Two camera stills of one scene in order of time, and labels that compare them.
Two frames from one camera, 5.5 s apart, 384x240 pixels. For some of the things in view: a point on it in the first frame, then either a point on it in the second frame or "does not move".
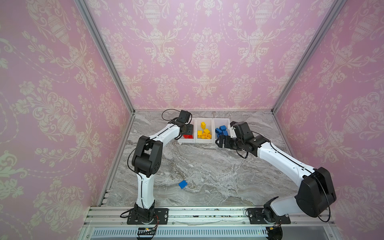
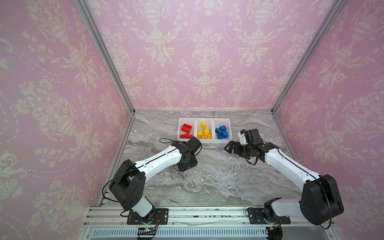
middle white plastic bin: (204, 130) does not move
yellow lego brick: (206, 136) does not move
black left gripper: (190, 131) → (183, 167)
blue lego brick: (223, 128) does not move
